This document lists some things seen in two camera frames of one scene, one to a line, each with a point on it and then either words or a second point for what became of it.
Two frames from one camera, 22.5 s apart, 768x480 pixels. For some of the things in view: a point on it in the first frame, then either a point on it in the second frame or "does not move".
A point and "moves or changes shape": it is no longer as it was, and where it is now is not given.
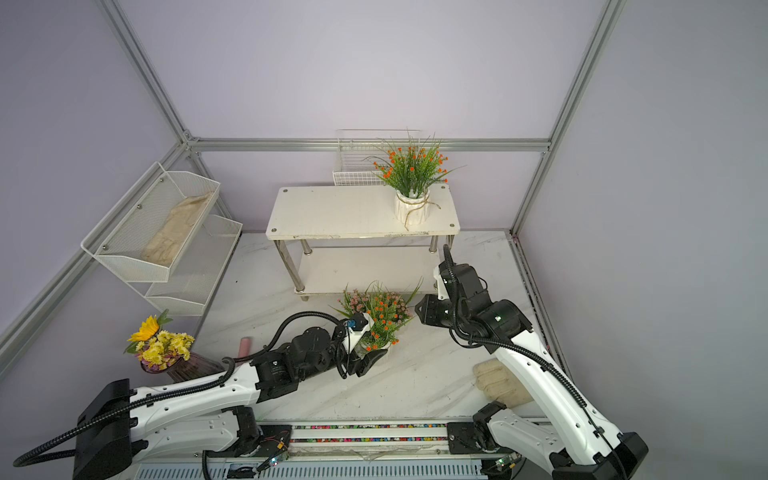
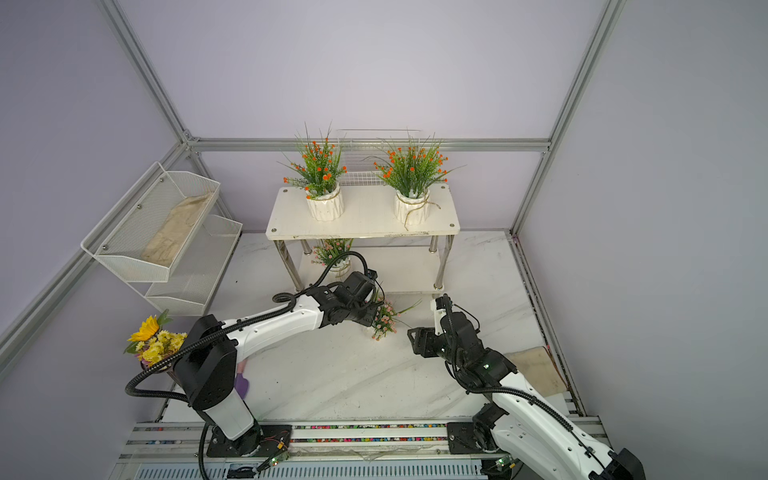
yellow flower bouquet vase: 160,351 does not move
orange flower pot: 412,170 does not move
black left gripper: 362,365 to 369,318
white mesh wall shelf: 162,228 does not move
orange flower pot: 388,312 to 320,173
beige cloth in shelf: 164,243 does not move
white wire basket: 357,148 does not move
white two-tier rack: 337,239 does not move
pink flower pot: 354,302 moves or changes shape
